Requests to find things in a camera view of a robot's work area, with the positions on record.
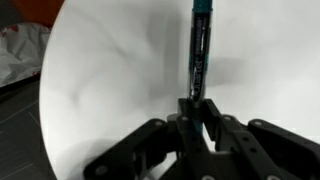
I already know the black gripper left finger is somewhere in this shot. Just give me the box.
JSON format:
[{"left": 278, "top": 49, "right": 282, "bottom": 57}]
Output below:
[{"left": 83, "top": 99, "right": 214, "bottom": 180}]

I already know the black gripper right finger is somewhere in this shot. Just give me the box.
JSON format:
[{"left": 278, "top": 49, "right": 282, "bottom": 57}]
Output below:
[{"left": 202, "top": 99, "right": 320, "bottom": 180}]

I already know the teal and black marker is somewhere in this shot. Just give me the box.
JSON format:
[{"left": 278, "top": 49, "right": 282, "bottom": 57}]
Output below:
[{"left": 187, "top": 0, "right": 214, "bottom": 134}]

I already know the round white table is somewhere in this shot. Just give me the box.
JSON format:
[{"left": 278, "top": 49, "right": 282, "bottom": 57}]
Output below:
[{"left": 40, "top": 0, "right": 320, "bottom": 180}]

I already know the crumpled white plastic bag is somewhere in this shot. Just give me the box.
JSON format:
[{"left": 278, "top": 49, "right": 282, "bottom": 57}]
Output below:
[{"left": 0, "top": 23, "right": 51, "bottom": 87}]

